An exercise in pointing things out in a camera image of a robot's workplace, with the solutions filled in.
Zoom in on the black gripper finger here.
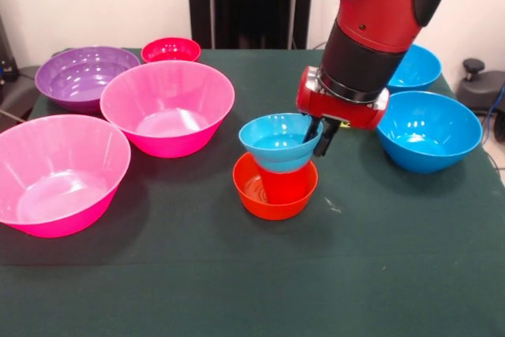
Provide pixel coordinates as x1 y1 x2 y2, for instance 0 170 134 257
314 118 341 158
303 114 324 144

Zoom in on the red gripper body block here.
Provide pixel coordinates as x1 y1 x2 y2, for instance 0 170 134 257
296 65 391 130

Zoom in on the stack of small blue bowls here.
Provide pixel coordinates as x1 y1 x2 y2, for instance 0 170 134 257
238 113 324 174

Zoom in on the red cup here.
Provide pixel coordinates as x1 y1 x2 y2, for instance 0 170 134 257
258 159 316 205

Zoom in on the orange bowl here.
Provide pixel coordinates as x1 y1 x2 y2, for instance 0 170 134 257
232 152 319 222

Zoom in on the large blue bowl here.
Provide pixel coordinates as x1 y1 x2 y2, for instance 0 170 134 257
387 43 442 92
376 90 484 174

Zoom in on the large pink bowl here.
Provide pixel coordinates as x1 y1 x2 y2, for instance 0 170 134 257
0 114 133 239
99 60 236 159

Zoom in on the dark green table cloth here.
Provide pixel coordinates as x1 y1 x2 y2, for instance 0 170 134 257
0 47 505 337

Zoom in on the small crimson bowl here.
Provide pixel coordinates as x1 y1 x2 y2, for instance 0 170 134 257
140 36 202 64

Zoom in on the purple bowl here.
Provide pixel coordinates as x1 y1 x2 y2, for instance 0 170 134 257
34 45 142 114

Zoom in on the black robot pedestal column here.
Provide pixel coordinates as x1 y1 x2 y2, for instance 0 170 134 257
181 0 319 51

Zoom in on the black pedestal foot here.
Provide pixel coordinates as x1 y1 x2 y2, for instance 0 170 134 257
457 58 505 117
0 65 40 121

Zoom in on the blue cable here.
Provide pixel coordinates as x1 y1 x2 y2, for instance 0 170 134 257
479 84 505 144

